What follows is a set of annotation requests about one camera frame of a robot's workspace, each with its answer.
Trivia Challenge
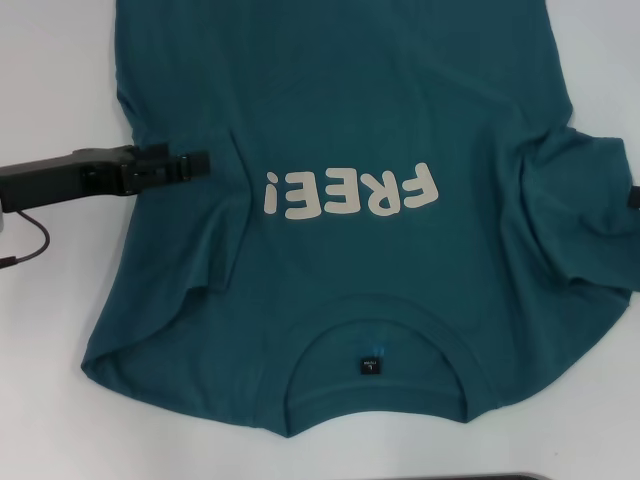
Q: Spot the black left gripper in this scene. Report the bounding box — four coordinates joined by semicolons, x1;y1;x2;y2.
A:
0;141;212;214

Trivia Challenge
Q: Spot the teal FREE print T-shirt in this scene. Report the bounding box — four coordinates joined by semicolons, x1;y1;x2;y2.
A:
81;0;640;440

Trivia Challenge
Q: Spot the grey left arm cable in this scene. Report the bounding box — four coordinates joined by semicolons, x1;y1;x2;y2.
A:
0;208;52;269

